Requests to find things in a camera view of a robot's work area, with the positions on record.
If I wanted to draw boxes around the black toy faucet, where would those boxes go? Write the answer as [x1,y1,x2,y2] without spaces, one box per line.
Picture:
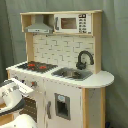
[76,50,94,70]

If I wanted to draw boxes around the wooden toy kitchen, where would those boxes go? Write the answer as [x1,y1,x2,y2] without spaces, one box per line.
[7,10,114,128]

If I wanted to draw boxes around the toy oven door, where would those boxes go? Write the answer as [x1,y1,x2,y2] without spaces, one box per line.
[21,97,37,121]

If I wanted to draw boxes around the toy microwave with door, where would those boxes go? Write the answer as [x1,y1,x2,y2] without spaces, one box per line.
[54,14,92,34]

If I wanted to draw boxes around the black stovetop red burners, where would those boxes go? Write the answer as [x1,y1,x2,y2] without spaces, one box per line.
[19,61,56,73]

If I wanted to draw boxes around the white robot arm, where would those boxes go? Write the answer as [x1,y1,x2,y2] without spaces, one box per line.
[0,78,38,128]

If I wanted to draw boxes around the grey range hood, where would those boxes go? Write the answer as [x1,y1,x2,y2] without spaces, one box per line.
[25,15,54,34]

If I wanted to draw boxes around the grey toy sink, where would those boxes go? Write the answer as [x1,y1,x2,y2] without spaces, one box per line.
[52,67,92,81]

